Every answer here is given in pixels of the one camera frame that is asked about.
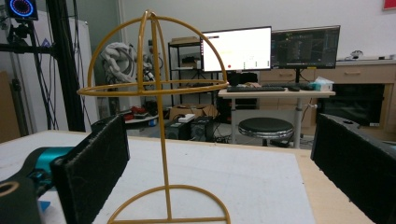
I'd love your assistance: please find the white foam mat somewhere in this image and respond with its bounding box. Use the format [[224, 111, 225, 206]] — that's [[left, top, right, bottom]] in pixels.
[[0, 130, 317, 224]]

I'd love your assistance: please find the black metal shelf rack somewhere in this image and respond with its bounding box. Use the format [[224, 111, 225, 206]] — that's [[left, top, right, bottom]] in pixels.
[[167, 39, 220, 107]]

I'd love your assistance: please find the red tool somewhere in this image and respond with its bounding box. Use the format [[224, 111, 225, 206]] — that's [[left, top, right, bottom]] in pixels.
[[123, 105, 148, 121]]

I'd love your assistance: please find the monitor with dark screen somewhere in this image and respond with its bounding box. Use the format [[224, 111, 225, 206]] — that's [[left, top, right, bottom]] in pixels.
[[270, 24, 342, 71]]

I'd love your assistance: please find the gold wire hat stand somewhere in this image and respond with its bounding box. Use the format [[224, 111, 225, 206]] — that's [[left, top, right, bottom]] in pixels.
[[77, 9, 232, 224]]

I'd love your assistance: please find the white power strip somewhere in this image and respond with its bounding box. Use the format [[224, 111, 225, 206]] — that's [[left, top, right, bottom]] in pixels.
[[177, 113, 196, 123]]

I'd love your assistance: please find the black equipment box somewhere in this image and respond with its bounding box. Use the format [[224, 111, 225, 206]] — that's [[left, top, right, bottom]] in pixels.
[[190, 115, 216, 143], [164, 119, 192, 140]]

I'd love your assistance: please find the black keyboard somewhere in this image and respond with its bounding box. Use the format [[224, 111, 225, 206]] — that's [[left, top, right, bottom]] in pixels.
[[226, 85, 287, 93]]

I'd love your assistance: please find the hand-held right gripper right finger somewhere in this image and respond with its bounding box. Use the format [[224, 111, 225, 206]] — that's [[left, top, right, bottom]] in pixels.
[[310, 113, 396, 224]]

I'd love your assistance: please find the pale tissue box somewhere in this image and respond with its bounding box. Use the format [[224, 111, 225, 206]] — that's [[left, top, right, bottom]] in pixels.
[[312, 77, 335, 92]]

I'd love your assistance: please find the monitor with white screen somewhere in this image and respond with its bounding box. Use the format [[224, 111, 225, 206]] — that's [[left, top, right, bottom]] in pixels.
[[200, 25, 273, 74]]

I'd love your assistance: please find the camera with blue ring light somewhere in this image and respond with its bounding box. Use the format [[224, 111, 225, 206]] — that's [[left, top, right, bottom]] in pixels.
[[5, 0, 39, 21]]

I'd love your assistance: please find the brown board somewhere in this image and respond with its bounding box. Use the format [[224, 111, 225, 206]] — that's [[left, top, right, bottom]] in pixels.
[[0, 70, 21, 145]]

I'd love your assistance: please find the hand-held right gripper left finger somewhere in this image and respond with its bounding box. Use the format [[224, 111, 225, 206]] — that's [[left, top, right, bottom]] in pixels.
[[49, 114, 131, 224]]

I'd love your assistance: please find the white panel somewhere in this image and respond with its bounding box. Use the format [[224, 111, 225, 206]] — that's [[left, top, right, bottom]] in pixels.
[[11, 18, 100, 133]]

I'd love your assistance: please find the light wooden desk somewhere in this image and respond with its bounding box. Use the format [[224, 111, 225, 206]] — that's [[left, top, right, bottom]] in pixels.
[[217, 88, 337, 149]]

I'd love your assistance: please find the black round stool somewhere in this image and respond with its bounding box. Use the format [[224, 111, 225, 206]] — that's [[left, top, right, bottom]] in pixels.
[[237, 117, 295, 147]]

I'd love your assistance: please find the open cardboard box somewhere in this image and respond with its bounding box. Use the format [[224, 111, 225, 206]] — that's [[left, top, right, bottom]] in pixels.
[[168, 103, 219, 121]]

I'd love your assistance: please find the bundle of white cables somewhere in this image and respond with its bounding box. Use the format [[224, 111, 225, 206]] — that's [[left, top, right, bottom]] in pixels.
[[100, 41, 154, 84]]

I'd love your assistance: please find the black metal stand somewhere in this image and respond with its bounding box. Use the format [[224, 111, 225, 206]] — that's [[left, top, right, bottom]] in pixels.
[[0, 0, 87, 133]]

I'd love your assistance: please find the wooden cabinet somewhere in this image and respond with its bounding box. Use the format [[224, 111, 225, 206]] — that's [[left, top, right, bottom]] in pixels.
[[259, 59, 396, 142]]

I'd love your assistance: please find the flat cardboard box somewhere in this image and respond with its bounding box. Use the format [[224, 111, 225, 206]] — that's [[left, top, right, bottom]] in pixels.
[[170, 35, 201, 45]]

